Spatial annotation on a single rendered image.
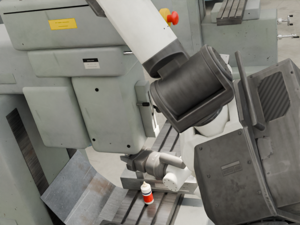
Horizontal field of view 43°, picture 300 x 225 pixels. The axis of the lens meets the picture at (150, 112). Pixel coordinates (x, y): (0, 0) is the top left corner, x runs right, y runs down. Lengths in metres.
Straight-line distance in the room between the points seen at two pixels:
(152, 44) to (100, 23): 0.36
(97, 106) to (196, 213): 0.70
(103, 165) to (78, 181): 1.83
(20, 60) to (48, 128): 0.26
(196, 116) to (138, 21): 0.22
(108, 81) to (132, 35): 0.46
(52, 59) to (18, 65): 0.15
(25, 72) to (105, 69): 0.31
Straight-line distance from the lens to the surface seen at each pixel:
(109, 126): 1.29
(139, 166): 1.40
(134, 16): 0.75
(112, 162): 3.60
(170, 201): 1.65
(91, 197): 1.78
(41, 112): 1.38
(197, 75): 0.74
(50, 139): 1.44
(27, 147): 1.54
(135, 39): 0.75
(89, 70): 1.18
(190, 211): 1.71
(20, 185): 1.54
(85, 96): 1.26
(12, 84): 1.40
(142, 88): 1.26
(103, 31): 1.09
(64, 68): 1.22
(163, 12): 1.13
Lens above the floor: 2.09
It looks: 30 degrees down
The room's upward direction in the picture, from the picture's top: 12 degrees counter-clockwise
